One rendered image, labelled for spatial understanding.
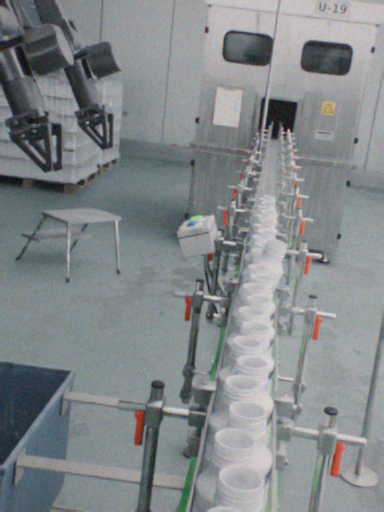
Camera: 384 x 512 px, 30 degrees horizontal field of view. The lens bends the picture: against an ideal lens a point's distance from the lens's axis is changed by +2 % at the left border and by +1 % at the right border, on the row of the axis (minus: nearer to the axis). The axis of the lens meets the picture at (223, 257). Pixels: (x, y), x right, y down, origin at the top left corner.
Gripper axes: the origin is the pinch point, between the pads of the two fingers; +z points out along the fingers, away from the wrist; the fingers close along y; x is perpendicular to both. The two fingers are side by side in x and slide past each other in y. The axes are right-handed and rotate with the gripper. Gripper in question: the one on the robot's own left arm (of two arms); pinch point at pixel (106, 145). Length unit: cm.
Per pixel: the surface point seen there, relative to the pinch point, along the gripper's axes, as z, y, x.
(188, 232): 25.6, -2.6, -11.6
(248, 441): 31, -109, -26
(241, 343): 30, -85, -25
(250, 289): 29, -64, -27
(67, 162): -11, 587, 173
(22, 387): 35, -53, 17
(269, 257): 29, -47, -30
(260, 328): 31, -79, -28
